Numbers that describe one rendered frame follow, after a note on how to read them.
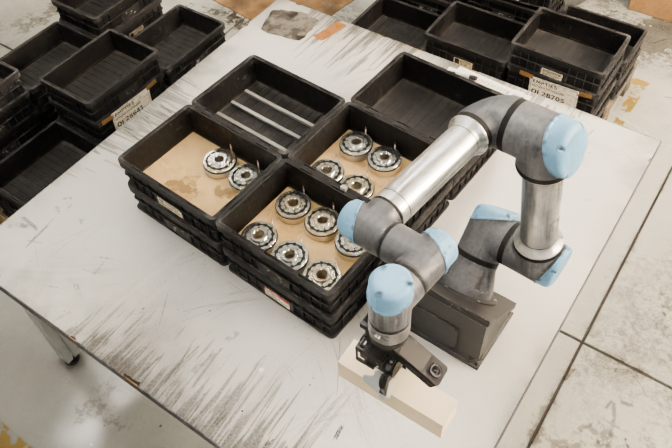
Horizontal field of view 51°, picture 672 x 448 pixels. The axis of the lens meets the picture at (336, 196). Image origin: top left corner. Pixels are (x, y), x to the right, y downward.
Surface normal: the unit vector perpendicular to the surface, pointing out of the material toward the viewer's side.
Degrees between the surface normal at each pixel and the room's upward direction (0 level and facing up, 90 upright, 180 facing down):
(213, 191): 0
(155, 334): 0
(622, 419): 0
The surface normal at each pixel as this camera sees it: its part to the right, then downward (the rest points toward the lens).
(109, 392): -0.04, -0.65
